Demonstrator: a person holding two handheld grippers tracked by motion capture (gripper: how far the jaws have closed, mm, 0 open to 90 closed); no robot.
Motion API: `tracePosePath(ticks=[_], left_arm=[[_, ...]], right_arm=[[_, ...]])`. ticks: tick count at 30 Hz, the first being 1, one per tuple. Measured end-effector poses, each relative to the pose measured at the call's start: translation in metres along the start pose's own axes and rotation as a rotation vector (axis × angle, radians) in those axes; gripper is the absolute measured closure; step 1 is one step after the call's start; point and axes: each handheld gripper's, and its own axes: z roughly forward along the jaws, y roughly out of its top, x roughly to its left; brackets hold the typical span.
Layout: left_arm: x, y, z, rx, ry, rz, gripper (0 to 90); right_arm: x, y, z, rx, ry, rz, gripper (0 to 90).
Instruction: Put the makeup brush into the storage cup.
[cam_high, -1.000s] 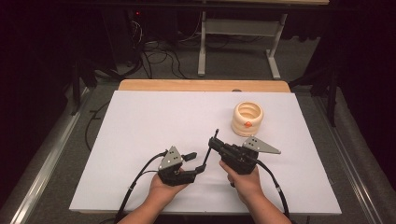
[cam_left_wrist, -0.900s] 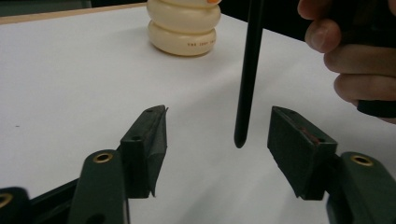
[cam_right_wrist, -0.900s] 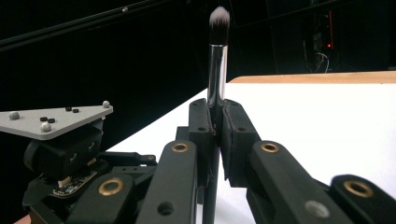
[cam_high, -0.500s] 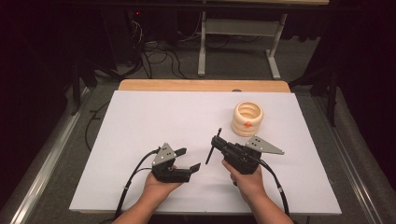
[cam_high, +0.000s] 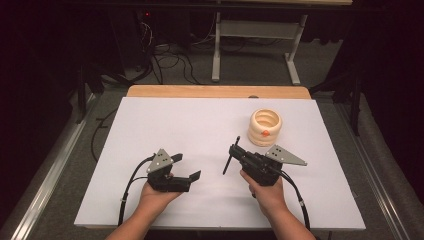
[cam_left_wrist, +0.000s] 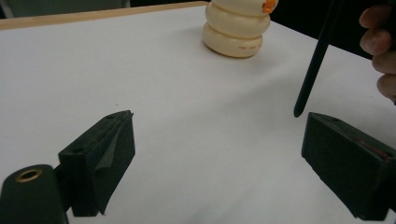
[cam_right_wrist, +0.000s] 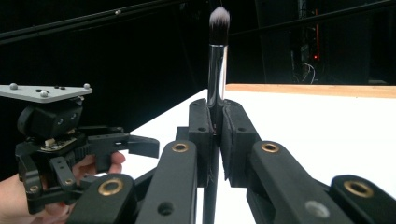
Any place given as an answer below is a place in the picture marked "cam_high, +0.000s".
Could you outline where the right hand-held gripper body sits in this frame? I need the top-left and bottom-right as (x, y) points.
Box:
(238, 144), (308, 187)

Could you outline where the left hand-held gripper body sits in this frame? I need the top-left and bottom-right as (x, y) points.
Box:
(146, 148), (192, 193)

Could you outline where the black pen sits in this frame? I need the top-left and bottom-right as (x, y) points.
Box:
(222, 135), (241, 176)

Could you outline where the cream ribbed pen holder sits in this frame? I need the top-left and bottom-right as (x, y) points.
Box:
(247, 108), (283, 148)

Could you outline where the person's left hand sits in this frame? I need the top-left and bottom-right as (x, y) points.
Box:
(138, 173), (184, 214)

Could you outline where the person's right hand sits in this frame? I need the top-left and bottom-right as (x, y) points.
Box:
(239, 169), (289, 216)

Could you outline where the white table board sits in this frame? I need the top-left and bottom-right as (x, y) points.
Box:
(73, 96), (367, 232)

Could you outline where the wooden table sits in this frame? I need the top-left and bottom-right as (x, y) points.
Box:
(126, 84), (312, 100)

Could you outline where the black metal stand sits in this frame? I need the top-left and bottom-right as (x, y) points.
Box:
(74, 63), (105, 125)
(309, 68), (364, 137)

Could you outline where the black computer tower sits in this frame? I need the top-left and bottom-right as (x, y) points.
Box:
(131, 9), (158, 69)

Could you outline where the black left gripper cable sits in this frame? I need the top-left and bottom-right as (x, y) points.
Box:
(117, 153), (157, 228)

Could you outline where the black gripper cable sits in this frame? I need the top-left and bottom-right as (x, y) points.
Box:
(117, 153), (157, 228)
(279, 169), (312, 232)

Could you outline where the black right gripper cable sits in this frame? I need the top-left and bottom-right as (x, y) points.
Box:
(279, 169), (312, 232)

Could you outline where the black floor cable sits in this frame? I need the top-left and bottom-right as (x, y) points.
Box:
(90, 108), (118, 163)

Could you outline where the tangle of black floor cables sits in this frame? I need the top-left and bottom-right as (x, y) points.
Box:
(136, 19), (214, 86)

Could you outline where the white metal desk frame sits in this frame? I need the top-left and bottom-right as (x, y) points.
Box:
(211, 11), (309, 86)

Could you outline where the silver floor rail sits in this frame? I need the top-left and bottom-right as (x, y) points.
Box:
(336, 103), (413, 240)
(9, 93), (101, 240)

